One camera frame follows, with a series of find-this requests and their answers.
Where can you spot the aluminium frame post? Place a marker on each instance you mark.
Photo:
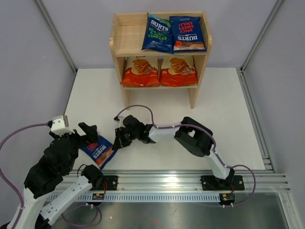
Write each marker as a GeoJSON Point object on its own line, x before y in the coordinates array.
{"type": "Point", "coordinates": [262, 33]}
{"type": "Point", "coordinates": [46, 16]}

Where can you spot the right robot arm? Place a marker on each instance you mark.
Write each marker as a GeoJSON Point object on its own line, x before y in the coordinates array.
{"type": "Point", "coordinates": [193, 136]}

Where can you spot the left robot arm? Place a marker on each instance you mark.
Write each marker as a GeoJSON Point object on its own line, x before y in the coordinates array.
{"type": "Point", "coordinates": [57, 161]}

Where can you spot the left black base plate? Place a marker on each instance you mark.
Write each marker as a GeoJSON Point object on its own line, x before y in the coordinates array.
{"type": "Point", "coordinates": [110, 182]}

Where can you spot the wooden two-tier shelf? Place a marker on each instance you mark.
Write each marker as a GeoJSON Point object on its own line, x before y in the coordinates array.
{"type": "Point", "coordinates": [127, 35]}

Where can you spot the aluminium mounting rail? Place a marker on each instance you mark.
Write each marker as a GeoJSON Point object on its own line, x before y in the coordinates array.
{"type": "Point", "coordinates": [189, 180]}

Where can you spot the cassava chips bag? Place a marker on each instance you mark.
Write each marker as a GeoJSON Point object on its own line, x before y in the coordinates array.
{"type": "Point", "coordinates": [178, 71]}
{"type": "Point", "coordinates": [141, 72]}

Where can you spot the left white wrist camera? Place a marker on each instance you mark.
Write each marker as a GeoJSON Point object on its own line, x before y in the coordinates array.
{"type": "Point", "coordinates": [60, 126]}

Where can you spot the left aluminium frame post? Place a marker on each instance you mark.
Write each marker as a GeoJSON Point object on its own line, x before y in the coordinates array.
{"type": "Point", "coordinates": [46, 16]}

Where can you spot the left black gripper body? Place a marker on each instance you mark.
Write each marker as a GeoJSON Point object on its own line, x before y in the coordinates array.
{"type": "Point", "coordinates": [76, 140]}

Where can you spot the blue Burts sea salt bag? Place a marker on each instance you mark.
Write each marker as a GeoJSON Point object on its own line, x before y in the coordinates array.
{"type": "Point", "coordinates": [158, 35]}

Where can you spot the right aluminium frame post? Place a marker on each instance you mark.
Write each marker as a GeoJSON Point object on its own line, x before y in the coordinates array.
{"type": "Point", "coordinates": [262, 33]}

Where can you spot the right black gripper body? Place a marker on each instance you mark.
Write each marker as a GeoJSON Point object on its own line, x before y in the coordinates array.
{"type": "Point", "coordinates": [126, 136]}

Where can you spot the blue Burts chilli bag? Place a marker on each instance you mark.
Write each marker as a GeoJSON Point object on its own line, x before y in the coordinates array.
{"type": "Point", "coordinates": [101, 152]}
{"type": "Point", "coordinates": [187, 34]}

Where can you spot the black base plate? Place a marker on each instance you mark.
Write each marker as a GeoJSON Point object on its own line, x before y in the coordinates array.
{"type": "Point", "coordinates": [110, 182]}
{"type": "Point", "coordinates": [211, 183]}

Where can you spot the white slotted cable duct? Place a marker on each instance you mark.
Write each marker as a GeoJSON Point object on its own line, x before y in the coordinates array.
{"type": "Point", "coordinates": [149, 197]}

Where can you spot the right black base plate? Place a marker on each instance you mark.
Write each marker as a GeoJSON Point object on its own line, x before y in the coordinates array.
{"type": "Point", "coordinates": [211, 183]}

